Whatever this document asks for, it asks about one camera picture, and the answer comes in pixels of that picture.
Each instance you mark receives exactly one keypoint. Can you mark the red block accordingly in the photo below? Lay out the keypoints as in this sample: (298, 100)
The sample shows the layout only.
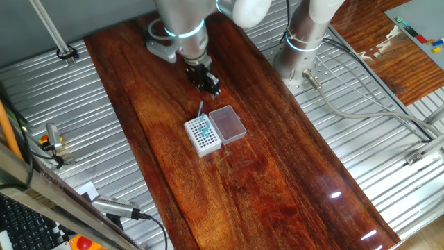
(421, 38)

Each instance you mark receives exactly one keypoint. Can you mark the yellow block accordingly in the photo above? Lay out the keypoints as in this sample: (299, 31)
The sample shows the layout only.
(436, 49)

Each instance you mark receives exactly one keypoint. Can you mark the silver metal pole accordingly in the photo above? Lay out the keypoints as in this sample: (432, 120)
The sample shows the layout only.
(52, 31)

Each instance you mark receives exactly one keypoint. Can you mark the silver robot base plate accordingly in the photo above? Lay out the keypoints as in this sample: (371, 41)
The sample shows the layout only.
(297, 88)

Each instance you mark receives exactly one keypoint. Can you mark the black white marker sheet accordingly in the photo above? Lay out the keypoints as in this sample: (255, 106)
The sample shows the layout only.
(86, 190)

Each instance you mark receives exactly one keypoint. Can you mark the blue pipette tip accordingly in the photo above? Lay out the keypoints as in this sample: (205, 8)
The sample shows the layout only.
(206, 132)
(202, 118)
(200, 129)
(209, 125)

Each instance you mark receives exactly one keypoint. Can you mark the grey board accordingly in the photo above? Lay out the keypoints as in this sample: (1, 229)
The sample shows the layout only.
(423, 17)

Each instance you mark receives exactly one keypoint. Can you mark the ribbed silver camera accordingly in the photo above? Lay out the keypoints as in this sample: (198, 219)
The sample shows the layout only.
(114, 206)

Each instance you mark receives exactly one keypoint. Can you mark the blue block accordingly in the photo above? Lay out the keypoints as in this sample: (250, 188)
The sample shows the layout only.
(437, 43)

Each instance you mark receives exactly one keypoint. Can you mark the aluminium profile bracket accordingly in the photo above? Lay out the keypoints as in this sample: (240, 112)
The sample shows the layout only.
(414, 158)

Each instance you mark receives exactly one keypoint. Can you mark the clear plastic box lid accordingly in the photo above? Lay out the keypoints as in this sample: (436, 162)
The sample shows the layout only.
(229, 125)

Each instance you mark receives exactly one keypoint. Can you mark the orange tube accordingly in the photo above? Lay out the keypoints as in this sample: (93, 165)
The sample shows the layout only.
(8, 132)

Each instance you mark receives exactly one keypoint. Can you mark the grey metal clamp tool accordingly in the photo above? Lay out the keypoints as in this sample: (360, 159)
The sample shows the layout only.
(53, 135)

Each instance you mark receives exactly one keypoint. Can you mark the shiny metal frame beam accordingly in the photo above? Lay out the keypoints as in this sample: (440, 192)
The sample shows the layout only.
(52, 196)

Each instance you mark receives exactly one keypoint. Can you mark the white pipette tip holder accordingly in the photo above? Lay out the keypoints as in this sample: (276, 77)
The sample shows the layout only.
(204, 144)

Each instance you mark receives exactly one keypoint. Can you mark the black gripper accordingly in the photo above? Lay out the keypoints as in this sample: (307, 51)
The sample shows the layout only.
(199, 75)

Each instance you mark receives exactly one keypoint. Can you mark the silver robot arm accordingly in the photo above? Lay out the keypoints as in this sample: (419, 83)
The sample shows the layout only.
(184, 21)

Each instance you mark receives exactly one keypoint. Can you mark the clear grey pipette tip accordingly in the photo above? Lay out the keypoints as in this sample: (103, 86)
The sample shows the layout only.
(200, 109)

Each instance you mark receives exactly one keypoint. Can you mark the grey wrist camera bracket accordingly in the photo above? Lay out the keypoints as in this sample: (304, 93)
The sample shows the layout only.
(161, 50)

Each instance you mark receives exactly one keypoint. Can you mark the black keyboard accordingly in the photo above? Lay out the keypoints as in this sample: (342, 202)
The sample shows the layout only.
(24, 225)

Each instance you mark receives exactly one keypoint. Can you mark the red emergency stop button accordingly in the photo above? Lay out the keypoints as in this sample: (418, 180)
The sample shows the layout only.
(83, 243)

